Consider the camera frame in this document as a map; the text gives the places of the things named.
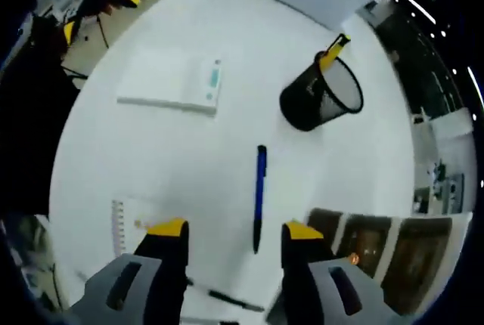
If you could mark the thick white sticky note pad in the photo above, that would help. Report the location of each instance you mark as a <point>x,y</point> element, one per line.
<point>159,79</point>

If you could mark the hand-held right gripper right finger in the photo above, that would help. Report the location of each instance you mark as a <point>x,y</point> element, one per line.
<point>325,287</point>

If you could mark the yellow black pen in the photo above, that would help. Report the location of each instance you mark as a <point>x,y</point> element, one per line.
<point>334,51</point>

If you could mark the white brown drawer organizer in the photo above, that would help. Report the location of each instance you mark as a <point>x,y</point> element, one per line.
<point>416,257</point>

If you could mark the black mesh pen holder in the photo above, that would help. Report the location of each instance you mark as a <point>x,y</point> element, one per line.
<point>302,106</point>

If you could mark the person in black sleeve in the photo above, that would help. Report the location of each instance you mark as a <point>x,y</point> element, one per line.
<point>30,113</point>

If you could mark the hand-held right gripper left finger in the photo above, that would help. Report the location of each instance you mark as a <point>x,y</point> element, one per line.
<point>132,287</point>

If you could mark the blue pen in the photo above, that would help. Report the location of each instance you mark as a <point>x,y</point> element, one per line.
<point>260,196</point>

